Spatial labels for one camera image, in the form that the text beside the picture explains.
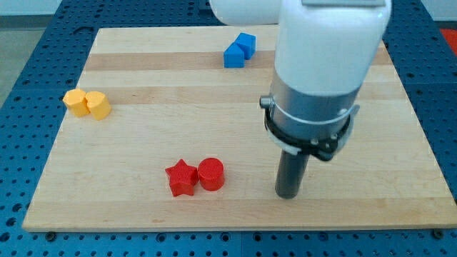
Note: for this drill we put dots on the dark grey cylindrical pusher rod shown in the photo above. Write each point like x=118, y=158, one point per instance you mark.
x=290, y=173

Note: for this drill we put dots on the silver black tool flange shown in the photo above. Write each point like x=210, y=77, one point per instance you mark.
x=299, y=122

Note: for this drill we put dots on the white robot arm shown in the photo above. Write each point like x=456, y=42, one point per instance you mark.
x=323, y=52

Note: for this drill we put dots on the red cylinder block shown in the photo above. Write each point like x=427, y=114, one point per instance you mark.
x=211, y=174

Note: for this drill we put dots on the blue front block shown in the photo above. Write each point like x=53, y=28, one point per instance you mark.
x=234, y=57

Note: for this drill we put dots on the blue block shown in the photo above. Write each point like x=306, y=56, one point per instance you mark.
x=247, y=43
x=234, y=57

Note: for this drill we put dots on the blue rear block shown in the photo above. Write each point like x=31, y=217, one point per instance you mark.
x=247, y=43

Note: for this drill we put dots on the red star block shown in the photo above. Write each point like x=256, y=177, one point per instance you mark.
x=182, y=178

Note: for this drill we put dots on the wooden board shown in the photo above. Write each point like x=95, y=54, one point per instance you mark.
x=172, y=98

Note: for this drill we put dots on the yellow heart block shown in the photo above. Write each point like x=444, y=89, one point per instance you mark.
x=98, y=105

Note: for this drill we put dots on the yellow hexagon block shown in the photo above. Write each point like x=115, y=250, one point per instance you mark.
x=75, y=101

